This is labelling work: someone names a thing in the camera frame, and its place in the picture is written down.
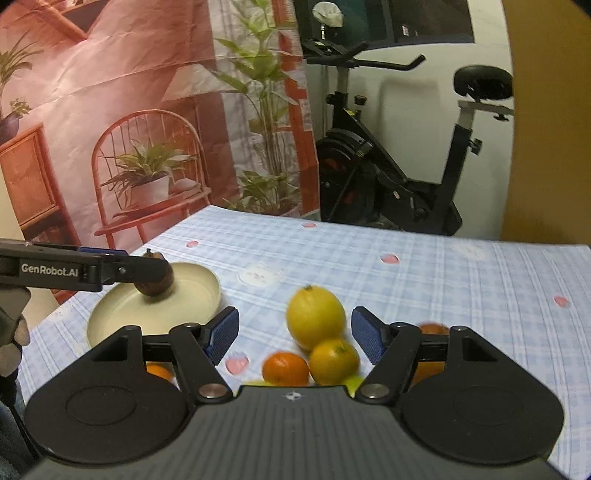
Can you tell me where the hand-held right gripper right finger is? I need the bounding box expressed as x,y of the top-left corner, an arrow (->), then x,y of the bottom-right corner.
350,306 -> 506,402

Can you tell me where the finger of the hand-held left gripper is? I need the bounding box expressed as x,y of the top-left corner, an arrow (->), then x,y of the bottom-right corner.
98,254 -> 171,285
77,246 -> 130,257

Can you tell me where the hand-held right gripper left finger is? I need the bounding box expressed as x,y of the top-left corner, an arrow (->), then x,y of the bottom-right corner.
90,306 -> 241,406

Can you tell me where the dark purple mangosteen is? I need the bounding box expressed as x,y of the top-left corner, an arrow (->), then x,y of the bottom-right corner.
134,248 -> 175,297

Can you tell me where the yellow orange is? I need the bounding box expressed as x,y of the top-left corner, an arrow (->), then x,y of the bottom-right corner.
308,339 -> 361,387

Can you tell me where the yellow lemon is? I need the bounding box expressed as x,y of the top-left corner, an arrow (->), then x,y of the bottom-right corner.
286,285 -> 347,352

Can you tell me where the cream plate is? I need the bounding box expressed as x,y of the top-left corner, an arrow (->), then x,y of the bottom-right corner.
86,262 -> 221,350

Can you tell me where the orange mandarin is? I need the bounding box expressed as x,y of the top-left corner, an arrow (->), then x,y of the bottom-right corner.
262,351 -> 310,388
146,363 -> 176,382

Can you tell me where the large red-orange fruit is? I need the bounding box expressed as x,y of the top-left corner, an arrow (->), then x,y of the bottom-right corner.
410,322 -> 451,387

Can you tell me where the person's left hand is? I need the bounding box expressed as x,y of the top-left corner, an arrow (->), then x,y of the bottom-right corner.
0,285 -> 31,377

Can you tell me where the blue checked tablecloth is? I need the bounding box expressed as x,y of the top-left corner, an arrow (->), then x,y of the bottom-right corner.
18,205 -> 591,479

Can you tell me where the black exercise bike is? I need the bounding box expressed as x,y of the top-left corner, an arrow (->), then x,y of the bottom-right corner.
300,39 -> 516,237

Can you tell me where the wooden door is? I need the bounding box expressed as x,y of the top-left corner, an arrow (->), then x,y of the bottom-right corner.
501,0 -> 591,246

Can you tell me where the dark window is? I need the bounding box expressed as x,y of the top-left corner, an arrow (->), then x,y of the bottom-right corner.
293,0 -> 476,51

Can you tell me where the white cloth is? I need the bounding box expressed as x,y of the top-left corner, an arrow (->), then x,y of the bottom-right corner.
311,0 -> 345,29

